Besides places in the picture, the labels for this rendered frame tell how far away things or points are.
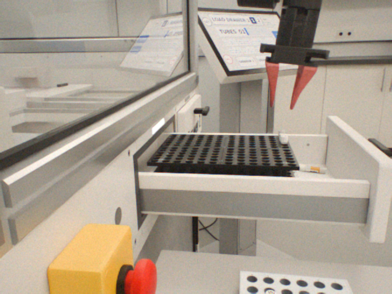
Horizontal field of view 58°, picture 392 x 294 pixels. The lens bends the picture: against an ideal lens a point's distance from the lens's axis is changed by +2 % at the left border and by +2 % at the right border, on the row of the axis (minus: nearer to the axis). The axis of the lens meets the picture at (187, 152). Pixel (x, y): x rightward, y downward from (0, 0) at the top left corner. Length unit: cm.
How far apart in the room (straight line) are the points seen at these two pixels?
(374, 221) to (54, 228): 38
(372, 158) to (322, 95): 308
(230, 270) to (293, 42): 35
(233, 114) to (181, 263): 103
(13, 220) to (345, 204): 39
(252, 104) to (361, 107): 221
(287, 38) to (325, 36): 359
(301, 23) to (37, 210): 46
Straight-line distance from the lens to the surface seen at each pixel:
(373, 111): 367
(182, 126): 77
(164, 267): 54
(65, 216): 31
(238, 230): 168
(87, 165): 34
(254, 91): 153
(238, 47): 139
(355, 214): 52
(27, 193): 26
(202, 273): 52
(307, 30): 59
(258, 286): 44
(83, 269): 29
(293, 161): 54
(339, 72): 357
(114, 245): 31
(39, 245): 29
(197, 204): 50
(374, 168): 50
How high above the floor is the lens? 107
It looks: 17 degrees down
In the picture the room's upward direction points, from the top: 1 degrees counter-clockwise
